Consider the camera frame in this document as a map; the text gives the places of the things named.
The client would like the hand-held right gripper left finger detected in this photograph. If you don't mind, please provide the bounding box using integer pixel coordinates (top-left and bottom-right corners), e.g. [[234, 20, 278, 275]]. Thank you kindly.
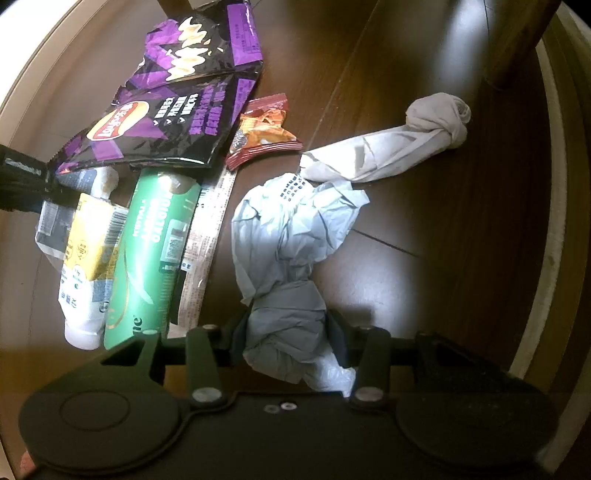
[[99, 314, 252, 409]]

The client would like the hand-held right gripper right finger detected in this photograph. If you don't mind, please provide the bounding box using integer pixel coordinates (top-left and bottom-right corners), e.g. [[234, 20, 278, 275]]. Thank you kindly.
[[325, 310, 504, 409]]

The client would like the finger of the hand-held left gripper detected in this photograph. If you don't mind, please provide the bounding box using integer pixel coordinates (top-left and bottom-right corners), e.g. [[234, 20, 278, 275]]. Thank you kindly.
[[0, 144, 61, 214]]

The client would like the grey paper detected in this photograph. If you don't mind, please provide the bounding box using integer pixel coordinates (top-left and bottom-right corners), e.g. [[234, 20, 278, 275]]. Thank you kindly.
[[231, 173, 371, 398]]

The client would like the purple chip bag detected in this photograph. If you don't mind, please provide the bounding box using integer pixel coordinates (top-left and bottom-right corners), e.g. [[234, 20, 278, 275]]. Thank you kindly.
[[48, 0, 266, 176]]

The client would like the silver clear wrapper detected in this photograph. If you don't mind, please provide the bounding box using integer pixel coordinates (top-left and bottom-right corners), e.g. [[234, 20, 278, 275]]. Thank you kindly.
[[36, 167, 121, 273]]

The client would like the yellow white pouch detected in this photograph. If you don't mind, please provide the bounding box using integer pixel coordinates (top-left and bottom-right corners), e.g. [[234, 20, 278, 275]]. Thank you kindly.
[[58, 191, 130, 349]]

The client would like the long clear strip wrapper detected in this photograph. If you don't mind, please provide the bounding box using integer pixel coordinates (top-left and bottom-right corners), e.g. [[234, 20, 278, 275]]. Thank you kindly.
[[168, 166, 238, 337]]

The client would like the green snack wrapper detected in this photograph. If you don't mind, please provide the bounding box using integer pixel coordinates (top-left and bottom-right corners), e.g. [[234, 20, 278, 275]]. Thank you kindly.
[[102, 168, 204, 349]]

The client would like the white knotted sock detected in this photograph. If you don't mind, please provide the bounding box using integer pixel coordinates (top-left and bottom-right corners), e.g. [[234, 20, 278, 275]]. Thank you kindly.
[[300, 92, 472, 183]]

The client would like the red orange snack wrapper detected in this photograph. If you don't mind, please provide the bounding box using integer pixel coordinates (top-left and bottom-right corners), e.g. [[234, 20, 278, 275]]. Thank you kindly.
[[225, 93, 304, 171]]

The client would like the wooden bed frame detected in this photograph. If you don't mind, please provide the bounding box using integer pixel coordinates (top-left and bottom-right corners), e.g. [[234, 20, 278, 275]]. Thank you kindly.
[[508, 9, 591, 407]]

